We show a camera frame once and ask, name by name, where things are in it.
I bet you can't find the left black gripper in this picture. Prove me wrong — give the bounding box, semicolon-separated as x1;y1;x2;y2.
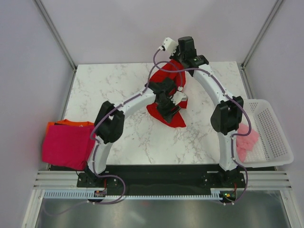
155;95;181;124

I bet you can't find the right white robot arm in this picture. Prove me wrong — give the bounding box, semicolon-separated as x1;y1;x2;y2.
163;36;244;187

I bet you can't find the magenta folded t shirt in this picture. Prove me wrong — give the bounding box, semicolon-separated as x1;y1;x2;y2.
42;125;95;171

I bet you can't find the red t shirt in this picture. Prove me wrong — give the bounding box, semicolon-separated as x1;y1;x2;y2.
146;60;188;128

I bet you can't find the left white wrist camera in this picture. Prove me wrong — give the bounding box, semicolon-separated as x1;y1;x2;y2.
170;91;188;105

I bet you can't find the white plastic basket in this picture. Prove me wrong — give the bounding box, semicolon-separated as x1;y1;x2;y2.
243;99;294;168

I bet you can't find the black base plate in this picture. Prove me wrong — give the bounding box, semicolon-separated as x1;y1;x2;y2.
76;164;245;195

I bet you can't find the orange folded t shirt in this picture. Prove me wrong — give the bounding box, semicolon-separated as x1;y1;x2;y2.
46;119;94;133

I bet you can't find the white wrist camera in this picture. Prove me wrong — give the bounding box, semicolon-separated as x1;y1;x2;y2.
170;91;188;105
161;37;178;55

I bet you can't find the aluminium rail frame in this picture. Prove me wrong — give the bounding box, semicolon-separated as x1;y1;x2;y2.
34;171;292;190

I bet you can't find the pink t shirt in basket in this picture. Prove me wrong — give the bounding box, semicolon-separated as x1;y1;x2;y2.
236;129;259;163

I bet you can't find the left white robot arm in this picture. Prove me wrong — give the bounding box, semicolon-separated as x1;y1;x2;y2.
85;77;183;187

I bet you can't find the white slotted cable duct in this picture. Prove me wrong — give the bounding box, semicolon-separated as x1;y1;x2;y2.
43;189;223;200

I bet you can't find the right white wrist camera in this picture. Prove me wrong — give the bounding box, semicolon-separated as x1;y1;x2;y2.
161;37;178;55

